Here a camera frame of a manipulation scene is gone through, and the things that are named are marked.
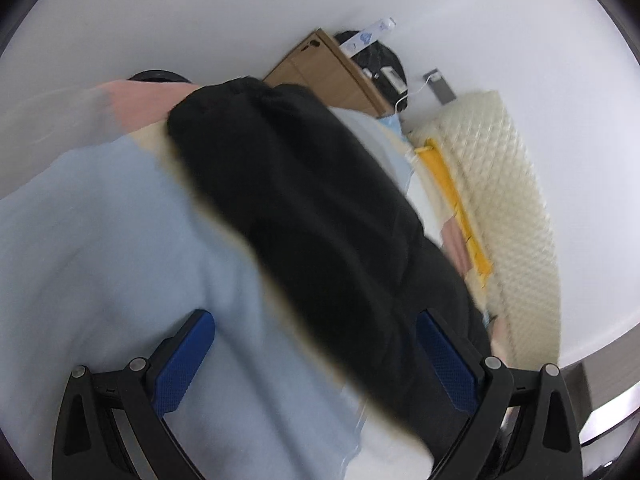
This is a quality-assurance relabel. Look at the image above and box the black bag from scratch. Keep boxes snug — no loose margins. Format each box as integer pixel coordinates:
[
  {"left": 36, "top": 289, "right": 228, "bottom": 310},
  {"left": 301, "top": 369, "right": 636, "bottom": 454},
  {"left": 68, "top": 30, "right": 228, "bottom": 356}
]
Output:
[{"left": 333, "top": 30, "right": 410, "bottom": 113}]

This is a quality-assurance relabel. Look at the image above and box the black garment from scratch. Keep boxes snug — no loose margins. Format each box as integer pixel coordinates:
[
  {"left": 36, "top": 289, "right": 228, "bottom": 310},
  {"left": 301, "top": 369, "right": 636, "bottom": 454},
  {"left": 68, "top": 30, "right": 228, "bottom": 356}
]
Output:
[{"left": 167, "top": 76, "right": 493, "bottom": 471}]

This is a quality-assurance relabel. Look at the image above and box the pink cloth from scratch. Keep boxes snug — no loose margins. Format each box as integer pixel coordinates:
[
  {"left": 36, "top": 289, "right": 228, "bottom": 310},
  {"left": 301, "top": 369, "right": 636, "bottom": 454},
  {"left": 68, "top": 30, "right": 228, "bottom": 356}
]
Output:
[{"left": 97, "top": 79, "right": 201, "bottom": 137}]

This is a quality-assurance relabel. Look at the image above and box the blue face mask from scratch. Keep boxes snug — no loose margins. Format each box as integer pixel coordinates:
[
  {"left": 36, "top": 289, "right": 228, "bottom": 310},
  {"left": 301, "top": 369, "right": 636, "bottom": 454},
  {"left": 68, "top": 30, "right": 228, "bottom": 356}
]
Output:
[{"left": 376, "top": 112, "right": 407, "bottom": 143}]

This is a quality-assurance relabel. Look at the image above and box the white printed tube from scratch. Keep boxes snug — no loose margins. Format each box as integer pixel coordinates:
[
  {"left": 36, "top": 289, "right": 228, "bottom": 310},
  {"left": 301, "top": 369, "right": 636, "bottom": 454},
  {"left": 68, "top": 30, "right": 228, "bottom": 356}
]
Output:
[{"left": 340, "top": 17, "right": 397, "bottom": 53}]

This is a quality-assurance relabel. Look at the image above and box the light blue blanket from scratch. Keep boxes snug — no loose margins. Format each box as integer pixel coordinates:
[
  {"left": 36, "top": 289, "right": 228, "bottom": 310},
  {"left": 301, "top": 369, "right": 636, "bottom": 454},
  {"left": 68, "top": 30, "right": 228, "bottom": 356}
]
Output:
[{"left": 0, "top": 110, "right": 426, "bottom": 480}]

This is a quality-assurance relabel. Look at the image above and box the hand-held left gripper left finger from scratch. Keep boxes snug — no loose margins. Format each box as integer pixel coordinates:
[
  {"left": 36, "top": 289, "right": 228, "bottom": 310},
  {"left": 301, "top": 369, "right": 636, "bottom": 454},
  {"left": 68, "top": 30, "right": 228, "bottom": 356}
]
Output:
[{"left": 51, "top": 309, "right": 217, "bottom": 480}]

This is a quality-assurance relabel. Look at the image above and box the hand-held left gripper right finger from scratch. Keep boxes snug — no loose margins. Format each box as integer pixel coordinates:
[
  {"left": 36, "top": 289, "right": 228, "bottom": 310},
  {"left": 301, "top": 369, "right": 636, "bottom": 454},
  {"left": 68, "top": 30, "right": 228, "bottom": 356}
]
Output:
[{"left": 416, "top": 309, "right": 585, "bottom": 480}]

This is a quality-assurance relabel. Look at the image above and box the cream quilted mattress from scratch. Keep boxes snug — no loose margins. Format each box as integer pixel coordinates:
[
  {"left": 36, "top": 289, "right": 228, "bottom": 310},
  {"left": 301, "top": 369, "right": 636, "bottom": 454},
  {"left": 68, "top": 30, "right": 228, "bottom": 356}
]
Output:
[{"left": 407, "top": 90, "right": 560, "bottom": 366}]

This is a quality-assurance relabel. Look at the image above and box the yellow cloth strip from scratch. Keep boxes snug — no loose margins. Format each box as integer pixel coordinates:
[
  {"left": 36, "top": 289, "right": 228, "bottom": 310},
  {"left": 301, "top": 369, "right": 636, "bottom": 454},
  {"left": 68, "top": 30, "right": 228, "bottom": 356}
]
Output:
[{"left": 414, "top": 138, "right": 493, "bottom": 277}]

